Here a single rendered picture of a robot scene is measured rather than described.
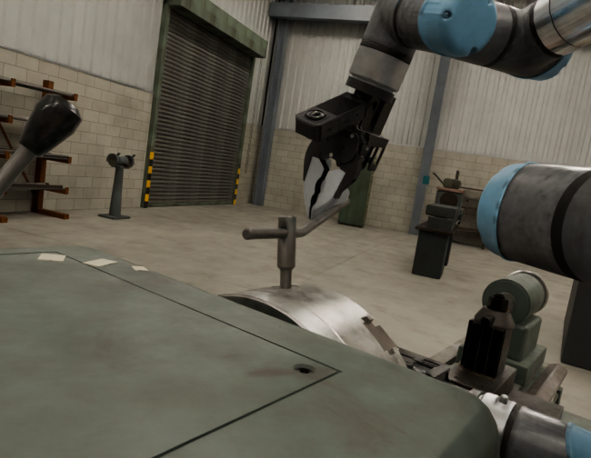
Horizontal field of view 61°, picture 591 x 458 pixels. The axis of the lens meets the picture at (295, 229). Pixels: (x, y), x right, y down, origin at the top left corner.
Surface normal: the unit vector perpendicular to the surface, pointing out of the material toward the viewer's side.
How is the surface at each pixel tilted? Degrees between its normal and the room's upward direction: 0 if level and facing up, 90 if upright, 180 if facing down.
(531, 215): 89
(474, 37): 104
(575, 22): 134
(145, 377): 0
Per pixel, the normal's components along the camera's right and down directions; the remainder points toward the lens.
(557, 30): -0.66, 0.65
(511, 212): -0.93, -0.16
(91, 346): 0.15, -0.98
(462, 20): 0.34, 0.40
